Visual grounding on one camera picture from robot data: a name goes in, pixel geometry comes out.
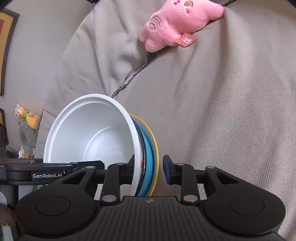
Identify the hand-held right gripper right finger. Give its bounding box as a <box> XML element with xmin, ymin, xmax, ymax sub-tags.
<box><xmin>162</xmin><ymin>155</ymin><xmax>244</xmax><ymax>205</ymax></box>

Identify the pink plush toy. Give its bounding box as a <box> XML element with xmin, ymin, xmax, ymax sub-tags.
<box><xmin>139</xmin><ymin>0</ymin><xmax>225</xmax><ymax>53</ymax></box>

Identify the blue bowl with black rim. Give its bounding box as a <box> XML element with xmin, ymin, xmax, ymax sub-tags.
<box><xmin>133</xmin><ymin>118</ymin><xmax>156</xmax><ymax>197</ymax></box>

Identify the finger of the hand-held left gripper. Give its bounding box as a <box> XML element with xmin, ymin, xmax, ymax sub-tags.
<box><xmin>69</xmin><ymin>160</ymin><xmax>104</xmax><ymax>174</ymax></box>

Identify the brown speckled object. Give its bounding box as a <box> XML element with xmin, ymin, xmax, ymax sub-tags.
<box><xmin>0</xmin><ymin>205</ymin><xmax>16</xmax><ymax>227</ymax></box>

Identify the grey yellow plush bird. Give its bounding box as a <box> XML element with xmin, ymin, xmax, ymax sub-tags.
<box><xmin>14</xmin><ymin>104</ymin><xmax>40</xmax><ymax>158</ymax></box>

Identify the plain white bowl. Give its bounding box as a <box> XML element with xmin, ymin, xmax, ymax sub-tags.
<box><xmin>43</xmin><ymin>93</ymin><xmax>146</xmax><ymax>197</ymax></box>

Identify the white bowl with yellow rim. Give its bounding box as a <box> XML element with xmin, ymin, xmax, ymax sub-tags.
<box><xmin>129</xmin><ymin>113</ymin><xmax>160</xmax><ymax>197</ymax></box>

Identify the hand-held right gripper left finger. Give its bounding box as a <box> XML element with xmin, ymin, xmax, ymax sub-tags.
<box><xmin>60</xmin><ymin>154</ymin><xmax>136</xmax><ymax>206</ymax></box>

